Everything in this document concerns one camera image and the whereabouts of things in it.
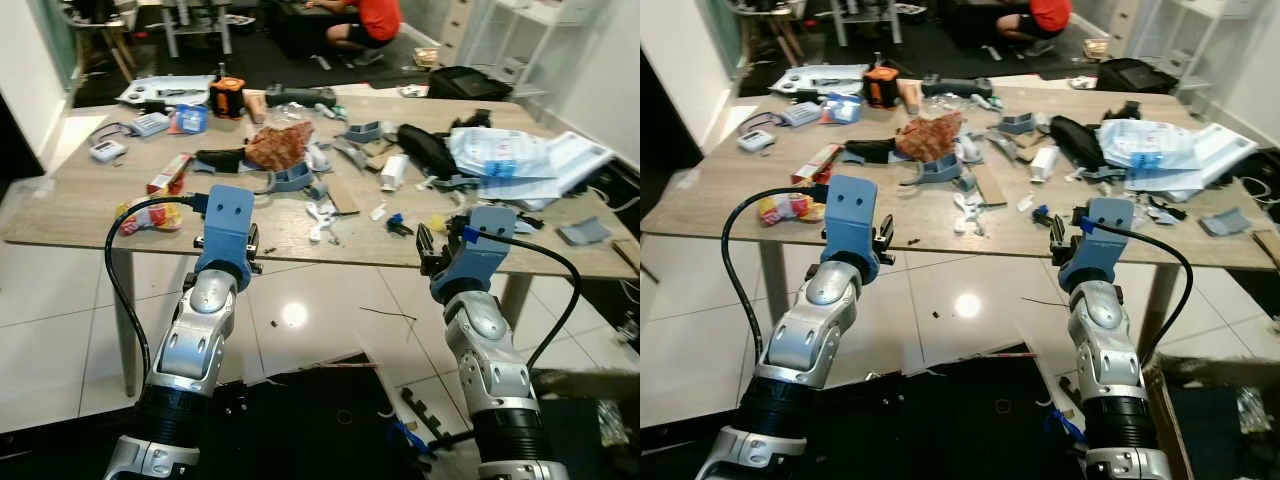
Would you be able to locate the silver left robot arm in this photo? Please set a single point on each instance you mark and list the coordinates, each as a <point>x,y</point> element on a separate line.
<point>190,350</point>
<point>815,340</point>

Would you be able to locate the wooden stool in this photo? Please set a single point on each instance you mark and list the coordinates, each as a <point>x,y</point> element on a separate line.
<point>120,45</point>
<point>775,35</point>

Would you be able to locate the brown cardboard strip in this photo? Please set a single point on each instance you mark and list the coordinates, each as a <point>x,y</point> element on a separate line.
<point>990,187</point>
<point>343,195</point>

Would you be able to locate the white plastic scrap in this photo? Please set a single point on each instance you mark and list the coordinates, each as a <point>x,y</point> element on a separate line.
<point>320,220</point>
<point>966,212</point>

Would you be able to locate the blue plastic packet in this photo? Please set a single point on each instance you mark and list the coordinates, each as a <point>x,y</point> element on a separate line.
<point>842,108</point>
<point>190,118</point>

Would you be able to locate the black fabric pouch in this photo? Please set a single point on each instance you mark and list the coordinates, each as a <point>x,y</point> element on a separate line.
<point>425,150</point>
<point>1075,140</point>

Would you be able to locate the grey plastic bracket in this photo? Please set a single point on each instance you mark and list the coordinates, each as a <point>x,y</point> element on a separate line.
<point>1225,222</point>
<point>585,232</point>

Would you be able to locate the black backpack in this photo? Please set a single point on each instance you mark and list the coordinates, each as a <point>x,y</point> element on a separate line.
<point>1135,77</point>
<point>470,85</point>

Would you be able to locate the crumpled brown red bag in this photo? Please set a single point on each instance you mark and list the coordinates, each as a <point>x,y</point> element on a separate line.
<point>280,145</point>
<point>930,137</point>

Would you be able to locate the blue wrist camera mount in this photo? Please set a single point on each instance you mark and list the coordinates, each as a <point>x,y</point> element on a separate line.
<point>225,225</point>
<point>1100,250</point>
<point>480,260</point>
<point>850,220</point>

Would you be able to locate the red white carton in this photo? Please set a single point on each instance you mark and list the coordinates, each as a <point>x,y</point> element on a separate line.
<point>168,175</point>
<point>815,165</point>

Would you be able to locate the person in red shirt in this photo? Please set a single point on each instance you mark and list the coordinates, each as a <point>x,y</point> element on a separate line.
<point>1050,15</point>
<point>380,20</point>

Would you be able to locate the brown wooden board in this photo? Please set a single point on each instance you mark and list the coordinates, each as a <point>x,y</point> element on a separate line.
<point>1268,246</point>
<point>626,256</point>

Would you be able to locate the orange black tool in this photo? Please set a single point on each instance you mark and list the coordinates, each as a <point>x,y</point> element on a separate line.
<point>880,88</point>
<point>227,98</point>

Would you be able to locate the black slotted plastic part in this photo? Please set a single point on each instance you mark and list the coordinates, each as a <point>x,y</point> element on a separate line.
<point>1068,392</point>
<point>425,415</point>

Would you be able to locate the white metal rack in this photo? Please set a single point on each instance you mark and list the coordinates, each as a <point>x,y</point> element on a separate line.
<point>167,25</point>
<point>836,20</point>

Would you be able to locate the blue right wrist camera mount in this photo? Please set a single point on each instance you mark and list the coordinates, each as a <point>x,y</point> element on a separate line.
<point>1100,250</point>
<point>480,260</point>

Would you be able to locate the black rod with blue tape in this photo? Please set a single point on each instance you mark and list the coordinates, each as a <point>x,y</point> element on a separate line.
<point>1062,425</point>
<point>405,438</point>

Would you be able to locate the white blue plastic bags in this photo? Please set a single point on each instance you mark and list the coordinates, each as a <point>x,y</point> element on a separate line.
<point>520,160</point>
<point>1170,150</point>

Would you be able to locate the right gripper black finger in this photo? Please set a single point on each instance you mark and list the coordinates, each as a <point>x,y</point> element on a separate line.
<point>1056,228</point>
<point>425,238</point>

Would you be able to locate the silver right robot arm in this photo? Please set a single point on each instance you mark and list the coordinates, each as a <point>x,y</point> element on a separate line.
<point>1105,350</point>
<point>490,370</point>

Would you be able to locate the white keypad adapter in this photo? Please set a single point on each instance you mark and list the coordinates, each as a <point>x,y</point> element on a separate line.
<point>150,124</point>
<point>800,113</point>

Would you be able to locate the black grey power tool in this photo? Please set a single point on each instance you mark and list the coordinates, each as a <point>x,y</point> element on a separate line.
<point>955,87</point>
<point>300,97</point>

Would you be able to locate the black floor mat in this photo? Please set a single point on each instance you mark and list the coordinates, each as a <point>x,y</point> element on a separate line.
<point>950,420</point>
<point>300,420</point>

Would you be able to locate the small white device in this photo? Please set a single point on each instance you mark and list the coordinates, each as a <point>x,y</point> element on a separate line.
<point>107,150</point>
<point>757,140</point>

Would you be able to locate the yellow red snack packet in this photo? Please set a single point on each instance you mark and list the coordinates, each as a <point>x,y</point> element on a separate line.
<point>785,208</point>
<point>150,218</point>

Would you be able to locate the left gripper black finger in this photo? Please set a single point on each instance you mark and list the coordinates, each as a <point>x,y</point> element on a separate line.
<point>255,234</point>
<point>886,228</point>

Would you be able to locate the small blue black clip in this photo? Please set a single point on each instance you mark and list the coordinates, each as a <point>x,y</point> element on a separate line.
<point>398,224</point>
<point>1045,214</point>

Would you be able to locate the white shelf unit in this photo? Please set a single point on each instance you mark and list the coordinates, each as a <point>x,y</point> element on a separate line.
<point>540,20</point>
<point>1200,10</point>

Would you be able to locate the blue-grey plastic holder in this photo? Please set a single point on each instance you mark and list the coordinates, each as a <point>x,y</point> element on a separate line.
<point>365,132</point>
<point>1017,123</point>

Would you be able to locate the grey plastic sheet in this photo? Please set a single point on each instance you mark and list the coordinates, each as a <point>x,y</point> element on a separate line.
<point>160,90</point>
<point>810,80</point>

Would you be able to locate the small black gadget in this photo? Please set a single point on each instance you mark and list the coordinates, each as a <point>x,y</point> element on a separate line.
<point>1122,111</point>
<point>473,118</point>

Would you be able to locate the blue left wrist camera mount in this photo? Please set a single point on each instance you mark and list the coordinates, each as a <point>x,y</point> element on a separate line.
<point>850,220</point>
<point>225,225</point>

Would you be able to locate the small white box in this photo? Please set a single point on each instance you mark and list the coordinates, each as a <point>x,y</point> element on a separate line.
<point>1044,165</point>
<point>394,172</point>

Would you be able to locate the curved blue-grey printed part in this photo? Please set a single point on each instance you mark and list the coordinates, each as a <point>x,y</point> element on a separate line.
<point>295,178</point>
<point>942,168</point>

